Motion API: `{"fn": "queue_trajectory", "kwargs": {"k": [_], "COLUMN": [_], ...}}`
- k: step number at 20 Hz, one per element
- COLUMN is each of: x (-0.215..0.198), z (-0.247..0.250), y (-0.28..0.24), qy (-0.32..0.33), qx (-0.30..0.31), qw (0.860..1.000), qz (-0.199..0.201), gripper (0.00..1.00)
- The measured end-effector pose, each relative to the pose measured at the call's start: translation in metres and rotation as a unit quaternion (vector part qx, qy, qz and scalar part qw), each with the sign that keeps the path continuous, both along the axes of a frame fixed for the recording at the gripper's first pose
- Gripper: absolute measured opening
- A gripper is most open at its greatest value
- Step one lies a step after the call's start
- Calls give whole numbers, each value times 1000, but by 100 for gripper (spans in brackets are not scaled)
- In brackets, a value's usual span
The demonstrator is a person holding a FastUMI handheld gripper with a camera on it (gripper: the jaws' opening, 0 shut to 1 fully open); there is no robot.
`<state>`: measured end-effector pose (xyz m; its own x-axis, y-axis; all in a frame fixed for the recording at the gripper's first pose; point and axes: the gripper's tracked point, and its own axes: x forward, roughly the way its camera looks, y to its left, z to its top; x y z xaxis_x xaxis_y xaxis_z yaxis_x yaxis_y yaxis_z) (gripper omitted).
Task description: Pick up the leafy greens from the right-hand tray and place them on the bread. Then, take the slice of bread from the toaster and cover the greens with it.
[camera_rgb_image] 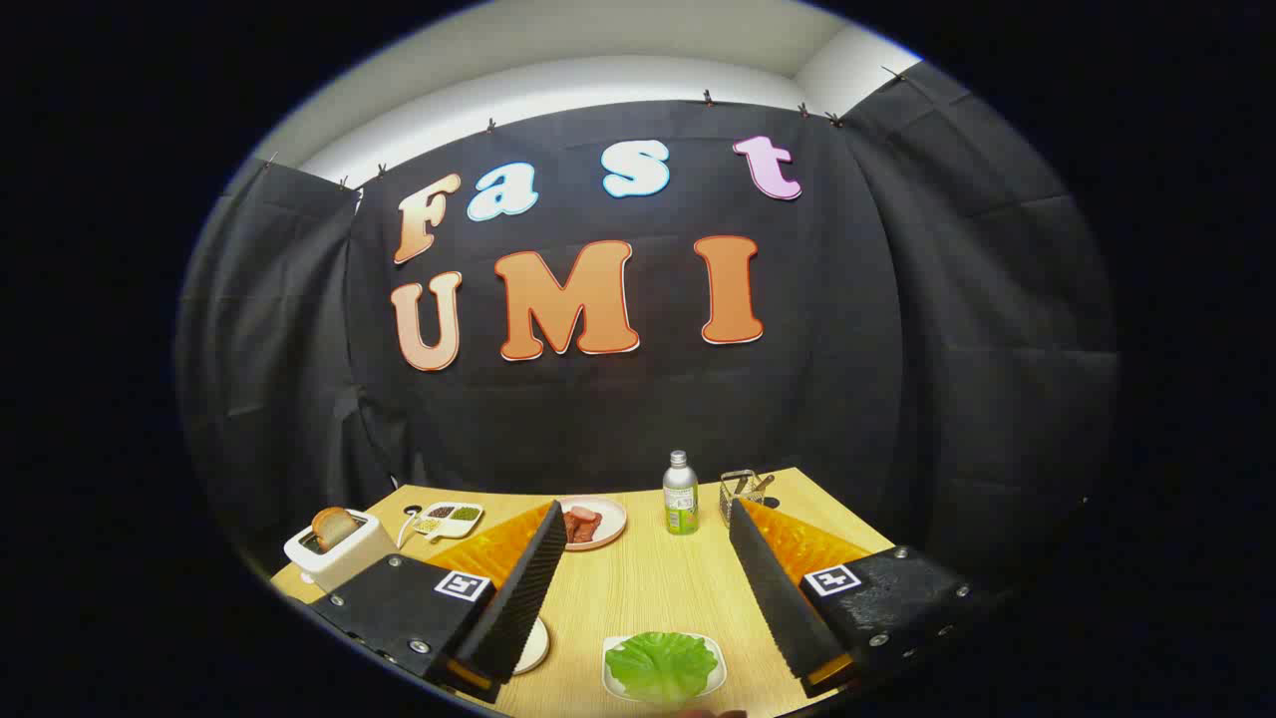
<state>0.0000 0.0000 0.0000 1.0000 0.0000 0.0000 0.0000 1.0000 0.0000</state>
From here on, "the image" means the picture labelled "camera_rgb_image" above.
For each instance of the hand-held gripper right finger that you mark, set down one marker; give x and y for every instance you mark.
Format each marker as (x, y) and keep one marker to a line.
(773, 588)

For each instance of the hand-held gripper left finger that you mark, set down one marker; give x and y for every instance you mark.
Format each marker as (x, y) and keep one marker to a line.
(518, 598)

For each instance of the green lettuce leaf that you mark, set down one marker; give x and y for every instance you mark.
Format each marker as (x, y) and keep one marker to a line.
(660, 666)

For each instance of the toasted bread slice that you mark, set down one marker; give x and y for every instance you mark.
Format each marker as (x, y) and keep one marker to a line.
(337, 527)

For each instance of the white round plate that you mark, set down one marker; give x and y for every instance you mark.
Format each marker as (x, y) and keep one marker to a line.
(536, 648)

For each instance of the white divided dish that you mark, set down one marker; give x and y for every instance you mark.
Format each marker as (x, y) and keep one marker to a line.
(464, 530)

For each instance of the brown meat piece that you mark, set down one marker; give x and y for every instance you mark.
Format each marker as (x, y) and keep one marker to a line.
(581, 531)

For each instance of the white square plate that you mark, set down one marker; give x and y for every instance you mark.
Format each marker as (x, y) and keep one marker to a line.
(611, 644)

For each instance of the red sausage slice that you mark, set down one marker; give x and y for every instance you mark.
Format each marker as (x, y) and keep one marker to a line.
(584, 515)

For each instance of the pile of yellow beans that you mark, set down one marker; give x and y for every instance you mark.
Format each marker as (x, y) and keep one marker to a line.
(429, 525)

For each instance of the pink plate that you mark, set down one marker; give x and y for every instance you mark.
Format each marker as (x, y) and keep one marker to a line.
(612, 519)

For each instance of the green bottle with silver cap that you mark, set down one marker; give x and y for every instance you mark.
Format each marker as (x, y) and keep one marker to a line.
(681, 499)

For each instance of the white toaster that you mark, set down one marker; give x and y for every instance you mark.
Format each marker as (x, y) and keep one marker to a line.
(349, 566)

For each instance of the black backdrop cloth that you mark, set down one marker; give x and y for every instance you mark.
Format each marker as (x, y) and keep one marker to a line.
(638, 419)

